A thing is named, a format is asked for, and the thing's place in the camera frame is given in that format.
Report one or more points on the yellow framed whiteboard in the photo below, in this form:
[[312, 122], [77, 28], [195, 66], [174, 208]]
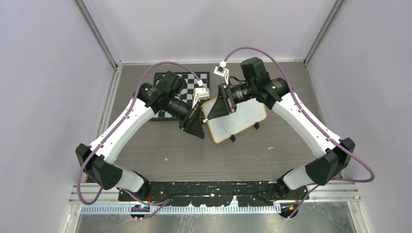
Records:
[[247, 115]]

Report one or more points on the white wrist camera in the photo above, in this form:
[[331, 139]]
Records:
[[200, 93], [222, 71]]

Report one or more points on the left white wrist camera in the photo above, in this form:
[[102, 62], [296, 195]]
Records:
[[200, 93]]

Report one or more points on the black white checkerboard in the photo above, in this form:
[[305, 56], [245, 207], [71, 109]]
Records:
[[187, 92]]

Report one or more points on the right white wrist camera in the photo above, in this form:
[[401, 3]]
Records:
[[222, 71]]

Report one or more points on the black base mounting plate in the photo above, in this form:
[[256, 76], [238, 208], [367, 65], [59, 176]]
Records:
[[214, 194]]

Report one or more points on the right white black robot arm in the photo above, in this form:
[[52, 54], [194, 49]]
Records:
[[330, 151]]

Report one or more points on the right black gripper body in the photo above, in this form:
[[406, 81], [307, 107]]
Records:
[[229, 96]]

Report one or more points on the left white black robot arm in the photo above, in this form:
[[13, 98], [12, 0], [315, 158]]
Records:
[[98, 158]]

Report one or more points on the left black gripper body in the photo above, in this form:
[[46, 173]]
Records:
[[192, 111]]

